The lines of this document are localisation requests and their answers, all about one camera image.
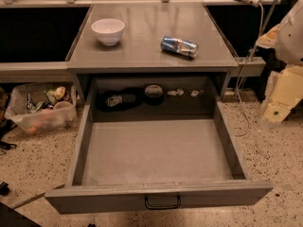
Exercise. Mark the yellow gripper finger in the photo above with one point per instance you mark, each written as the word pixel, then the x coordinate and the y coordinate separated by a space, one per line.
pixel 268 40
pixel 284 90

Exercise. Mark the blue silver redbull can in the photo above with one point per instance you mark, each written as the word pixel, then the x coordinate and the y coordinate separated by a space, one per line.
pixel 180 47

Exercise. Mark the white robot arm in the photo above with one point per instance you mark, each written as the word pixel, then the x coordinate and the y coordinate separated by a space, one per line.
pixel 289 41

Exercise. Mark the grey open top drawer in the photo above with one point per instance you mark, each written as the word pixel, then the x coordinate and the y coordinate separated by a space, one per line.
pixel 182 147

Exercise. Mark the crumpled white paper right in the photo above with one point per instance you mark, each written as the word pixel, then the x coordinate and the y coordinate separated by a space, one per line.
pixel 195 93

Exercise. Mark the crumpled white paper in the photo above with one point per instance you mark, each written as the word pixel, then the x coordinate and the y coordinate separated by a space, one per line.
pixel 195 93
pixel 177 92

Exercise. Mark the crumpled white paper left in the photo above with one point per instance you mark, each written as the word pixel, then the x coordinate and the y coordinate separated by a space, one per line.
pixel 177 92

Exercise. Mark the black tape roll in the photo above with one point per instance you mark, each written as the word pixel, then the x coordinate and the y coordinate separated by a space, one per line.
pixel 154 94

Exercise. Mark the grey cabinet counter unit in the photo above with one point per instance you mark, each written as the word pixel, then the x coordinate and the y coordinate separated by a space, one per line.
pixel 139 50

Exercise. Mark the white ceramic bowl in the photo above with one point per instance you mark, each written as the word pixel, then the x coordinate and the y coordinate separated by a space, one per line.
pixel 108 31

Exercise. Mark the black cloth with label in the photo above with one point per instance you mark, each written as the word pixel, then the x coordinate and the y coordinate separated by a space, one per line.
pixel 116 101

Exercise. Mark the clear plastic storage bin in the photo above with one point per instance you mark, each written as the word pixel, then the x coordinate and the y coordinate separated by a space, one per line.
pixel 37 107

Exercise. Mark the black drawer handle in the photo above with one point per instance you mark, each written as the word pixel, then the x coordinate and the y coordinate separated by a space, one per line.
pixel 162 203

